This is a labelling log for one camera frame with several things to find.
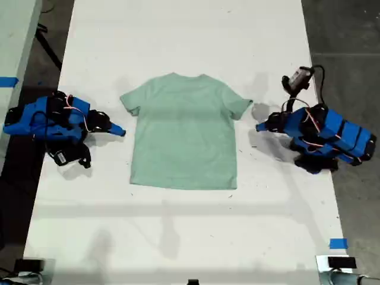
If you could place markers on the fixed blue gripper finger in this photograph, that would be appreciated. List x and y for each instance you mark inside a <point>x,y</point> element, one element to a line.
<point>118,127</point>
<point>263,124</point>

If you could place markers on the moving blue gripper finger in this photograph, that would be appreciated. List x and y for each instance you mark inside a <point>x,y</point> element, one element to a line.
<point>115,133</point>
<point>263,129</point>

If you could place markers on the pale green T-shirt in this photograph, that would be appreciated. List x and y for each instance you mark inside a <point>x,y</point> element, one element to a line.
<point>184,133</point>

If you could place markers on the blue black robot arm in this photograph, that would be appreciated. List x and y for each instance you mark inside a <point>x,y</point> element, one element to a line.
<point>341,130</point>
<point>32,118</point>

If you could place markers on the black stand leg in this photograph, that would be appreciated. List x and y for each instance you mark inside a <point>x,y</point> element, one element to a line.
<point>47,44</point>

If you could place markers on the long blue tape strip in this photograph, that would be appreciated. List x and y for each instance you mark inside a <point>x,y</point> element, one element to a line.
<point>8,81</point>

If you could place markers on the pale side table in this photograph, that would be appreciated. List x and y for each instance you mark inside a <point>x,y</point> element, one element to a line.
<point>15,35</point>

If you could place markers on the short blue tape strip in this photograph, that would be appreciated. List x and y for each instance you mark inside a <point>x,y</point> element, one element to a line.
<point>338,243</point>

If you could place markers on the white metal plate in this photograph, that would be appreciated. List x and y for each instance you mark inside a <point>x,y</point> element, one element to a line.
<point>321,262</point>
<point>50,273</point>

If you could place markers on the small black box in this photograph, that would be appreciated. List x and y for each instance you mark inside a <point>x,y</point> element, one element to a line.
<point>28,265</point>
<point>341,262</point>

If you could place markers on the grey pipe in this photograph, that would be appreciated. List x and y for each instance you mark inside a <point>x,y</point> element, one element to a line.
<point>23,279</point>
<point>344,278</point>

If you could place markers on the camera black stalk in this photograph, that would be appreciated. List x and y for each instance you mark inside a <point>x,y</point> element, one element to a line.
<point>84,161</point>
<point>286,84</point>

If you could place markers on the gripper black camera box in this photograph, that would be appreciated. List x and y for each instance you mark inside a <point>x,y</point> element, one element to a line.
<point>300,76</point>
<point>61,157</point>

